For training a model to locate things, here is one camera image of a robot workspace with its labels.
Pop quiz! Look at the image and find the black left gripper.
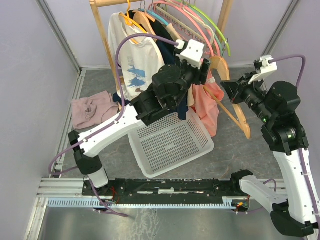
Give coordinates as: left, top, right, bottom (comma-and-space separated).
171, 49, 213, 109

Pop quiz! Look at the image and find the salmon pink t shirt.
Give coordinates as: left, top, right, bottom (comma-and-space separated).
191, 71, 224, 137

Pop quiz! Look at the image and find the mauve pink crumpled garment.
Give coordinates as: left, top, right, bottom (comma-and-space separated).
71, 91, 119, 130

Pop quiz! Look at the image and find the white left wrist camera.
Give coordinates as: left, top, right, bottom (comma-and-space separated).
175, 39, 205, 70

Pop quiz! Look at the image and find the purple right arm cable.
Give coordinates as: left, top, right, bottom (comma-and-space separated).
234, 54, 320, 221

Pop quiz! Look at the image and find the pink plastic hanger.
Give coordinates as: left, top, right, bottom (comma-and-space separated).
148, 0, 220, 57

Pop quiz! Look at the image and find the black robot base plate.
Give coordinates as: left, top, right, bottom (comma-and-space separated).
97, 169, 253, 205

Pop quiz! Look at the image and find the orange plastic hanger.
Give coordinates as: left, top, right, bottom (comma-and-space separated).
120, 0, 147, 34

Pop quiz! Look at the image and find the white printed t shirt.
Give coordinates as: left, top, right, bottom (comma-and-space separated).
107, 13, 165, 101

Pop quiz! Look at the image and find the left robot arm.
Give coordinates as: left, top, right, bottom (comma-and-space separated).
68, 59, 211, 195

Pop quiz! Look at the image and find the white perforated plastic basket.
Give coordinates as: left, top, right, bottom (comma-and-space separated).
128, 108, 214, 178

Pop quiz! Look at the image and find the beige tan t shirt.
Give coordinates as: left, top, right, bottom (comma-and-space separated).
165, 23, 195, 107

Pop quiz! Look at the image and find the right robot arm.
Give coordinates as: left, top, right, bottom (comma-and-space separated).
220, 73, 320, 240

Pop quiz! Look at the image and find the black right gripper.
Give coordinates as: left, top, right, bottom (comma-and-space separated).
221, 71, 275, 124

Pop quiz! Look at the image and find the navy blue t shirt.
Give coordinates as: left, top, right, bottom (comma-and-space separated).
112, 10, 191, 120

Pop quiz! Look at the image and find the light blue cable duct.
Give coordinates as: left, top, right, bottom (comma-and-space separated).
46, 196, 251, 209

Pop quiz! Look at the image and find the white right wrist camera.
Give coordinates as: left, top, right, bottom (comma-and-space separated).
248, 55, 278, 85

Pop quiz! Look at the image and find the turquoise plastic hanger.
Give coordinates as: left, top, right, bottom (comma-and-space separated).
138, 8, 173, 27

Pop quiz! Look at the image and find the lime green hanger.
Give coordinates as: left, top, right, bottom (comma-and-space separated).
177, 0, 231, 57

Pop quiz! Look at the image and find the wooden clothes rack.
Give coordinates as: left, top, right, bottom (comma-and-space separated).
89, 0, 234, 111

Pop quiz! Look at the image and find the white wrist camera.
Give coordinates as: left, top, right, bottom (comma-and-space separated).
248, 55, 278, 85
175, 39, 205, 70

